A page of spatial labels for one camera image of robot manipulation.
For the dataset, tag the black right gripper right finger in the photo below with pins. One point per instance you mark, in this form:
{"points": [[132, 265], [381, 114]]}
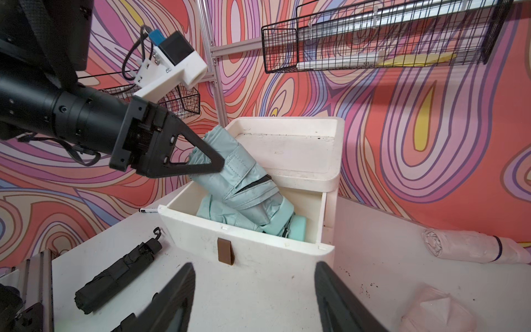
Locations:
{"points": [[339, 309]]}

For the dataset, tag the black white marker pen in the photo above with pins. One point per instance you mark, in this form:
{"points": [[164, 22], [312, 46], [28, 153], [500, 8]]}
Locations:
{"points": [[148, 210]]}

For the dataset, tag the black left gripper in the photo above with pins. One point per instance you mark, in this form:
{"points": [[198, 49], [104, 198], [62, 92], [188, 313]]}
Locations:
{"points": [[147, 139]]}

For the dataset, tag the black umbrella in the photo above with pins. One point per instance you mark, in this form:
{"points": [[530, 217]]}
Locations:
{"points": [[107, 284]]}

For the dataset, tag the white top drawer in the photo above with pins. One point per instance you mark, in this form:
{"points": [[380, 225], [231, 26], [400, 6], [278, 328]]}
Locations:
{"points": [[253, 249]]}

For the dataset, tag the aluminium frame post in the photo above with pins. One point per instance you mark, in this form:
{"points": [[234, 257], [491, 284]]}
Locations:
{"points": [[212, 62]]}

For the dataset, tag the white drawer cabinet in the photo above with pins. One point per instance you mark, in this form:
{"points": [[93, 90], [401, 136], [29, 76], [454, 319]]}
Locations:
{"points": [[303, 155]]}

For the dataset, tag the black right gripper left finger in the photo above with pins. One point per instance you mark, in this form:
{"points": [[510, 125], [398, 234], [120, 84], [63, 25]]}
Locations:
{"points": [[170, 309]]}

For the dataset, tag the black wire basket back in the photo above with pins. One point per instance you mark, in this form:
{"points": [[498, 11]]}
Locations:
{"points": [[384, 34]]}

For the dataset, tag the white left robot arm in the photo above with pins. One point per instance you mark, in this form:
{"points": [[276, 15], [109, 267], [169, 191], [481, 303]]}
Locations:
{"points": [[43, 46]]}

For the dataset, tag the black wire basket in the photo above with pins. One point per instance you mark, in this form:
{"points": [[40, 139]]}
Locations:
{"points": [[185, 103], [384, 34]]}

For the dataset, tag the black wire basket left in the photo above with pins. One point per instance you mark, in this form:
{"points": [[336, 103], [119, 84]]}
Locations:
{"points": [[185, 103]]}

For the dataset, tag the brown upper drawer pull tab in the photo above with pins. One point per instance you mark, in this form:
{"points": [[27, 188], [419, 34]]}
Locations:
{"points": [[226, 254]]}

